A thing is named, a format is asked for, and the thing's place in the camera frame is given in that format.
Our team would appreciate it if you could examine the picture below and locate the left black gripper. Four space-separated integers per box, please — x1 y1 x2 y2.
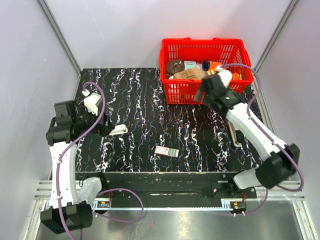
72 102 115 137

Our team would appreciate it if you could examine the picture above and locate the small white stapler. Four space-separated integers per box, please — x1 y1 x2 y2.
109 124 128 136

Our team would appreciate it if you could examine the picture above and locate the large beige stapler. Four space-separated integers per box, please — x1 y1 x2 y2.
228 121 244 148

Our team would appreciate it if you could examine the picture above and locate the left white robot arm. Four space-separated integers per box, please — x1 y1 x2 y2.
40 97 116 235

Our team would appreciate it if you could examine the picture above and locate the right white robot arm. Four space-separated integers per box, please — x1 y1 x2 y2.
194 72 300 198

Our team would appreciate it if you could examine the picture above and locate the brown cardboard packet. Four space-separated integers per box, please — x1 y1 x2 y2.
173 67 206 80

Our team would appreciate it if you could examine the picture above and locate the orange bottle blue cap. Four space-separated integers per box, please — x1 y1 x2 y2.
202 60 223 71

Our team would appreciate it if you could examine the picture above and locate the orange small packet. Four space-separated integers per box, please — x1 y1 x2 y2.
232 72 242 81

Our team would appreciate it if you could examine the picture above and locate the teal white box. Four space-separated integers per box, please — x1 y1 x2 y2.
184 60 197 70

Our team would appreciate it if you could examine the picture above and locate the red plastic basket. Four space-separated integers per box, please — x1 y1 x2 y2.
159 37 254 105

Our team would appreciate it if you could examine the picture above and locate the brown round item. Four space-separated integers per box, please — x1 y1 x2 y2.
166 59 185 76

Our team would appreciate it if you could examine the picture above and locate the red white staple box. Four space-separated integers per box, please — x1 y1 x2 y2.
154 146 179 158

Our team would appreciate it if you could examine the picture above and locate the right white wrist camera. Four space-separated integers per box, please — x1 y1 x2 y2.
215 65 233 88

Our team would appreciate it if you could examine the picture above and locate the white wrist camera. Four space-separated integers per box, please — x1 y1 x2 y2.
215 65 233 88
81 90 103 116

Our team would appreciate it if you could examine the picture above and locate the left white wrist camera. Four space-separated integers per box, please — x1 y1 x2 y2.
81 90 103 116

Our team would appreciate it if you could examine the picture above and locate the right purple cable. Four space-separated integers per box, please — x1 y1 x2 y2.
215 63 305 216

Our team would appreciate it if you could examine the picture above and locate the purple cable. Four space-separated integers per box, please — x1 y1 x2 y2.
215 63 305 216
56 81 144 240

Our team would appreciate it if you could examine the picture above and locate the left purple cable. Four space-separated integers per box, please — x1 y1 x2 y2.
56 81 144 240

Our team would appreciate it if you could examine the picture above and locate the black mounting base plate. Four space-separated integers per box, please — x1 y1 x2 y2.
76 172 257 199

